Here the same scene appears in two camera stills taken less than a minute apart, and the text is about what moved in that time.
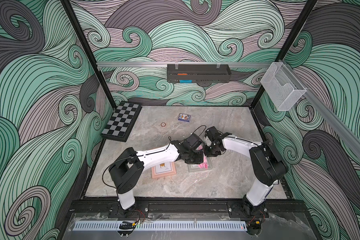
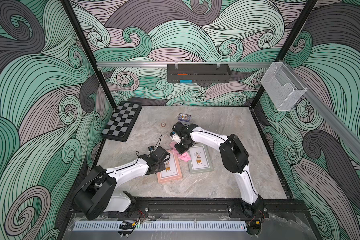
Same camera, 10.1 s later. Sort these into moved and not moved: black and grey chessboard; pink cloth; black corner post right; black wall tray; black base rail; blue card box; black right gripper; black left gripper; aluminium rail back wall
Moved: pink cloth; black left gripper; black right gripper
Not moved: black and grey chessboard; blue card box; black corner post right; black wall tray; aluminium rail back wall; black base rail
